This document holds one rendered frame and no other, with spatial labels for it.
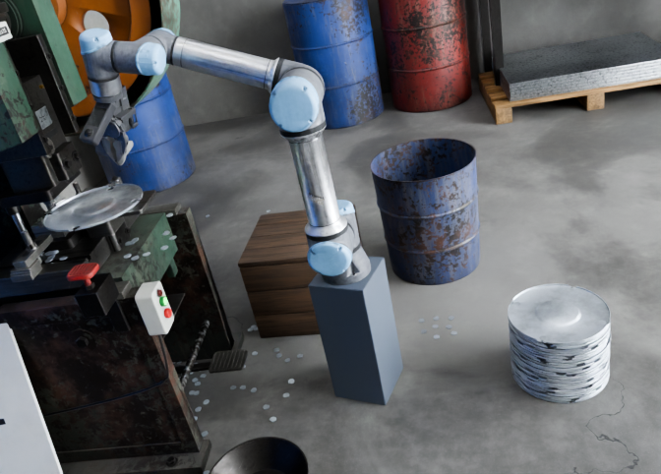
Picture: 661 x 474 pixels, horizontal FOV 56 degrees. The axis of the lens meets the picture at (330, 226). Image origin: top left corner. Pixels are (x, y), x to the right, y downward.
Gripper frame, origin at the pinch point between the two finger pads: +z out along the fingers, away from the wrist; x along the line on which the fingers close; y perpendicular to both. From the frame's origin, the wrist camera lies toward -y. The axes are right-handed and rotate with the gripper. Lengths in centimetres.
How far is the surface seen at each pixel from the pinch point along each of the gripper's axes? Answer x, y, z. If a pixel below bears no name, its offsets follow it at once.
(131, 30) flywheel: 20.1, 40.4, -18.4
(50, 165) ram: 19.6, -4.5, 3.4
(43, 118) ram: 24.2, 2.2, -6.9
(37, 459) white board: 11, -49, 79
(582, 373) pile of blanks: -133, 21, 51
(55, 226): 16.8, -11.7, 18.9
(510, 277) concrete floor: -109, 82, 76
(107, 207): 6.9, -0.7, 17.1
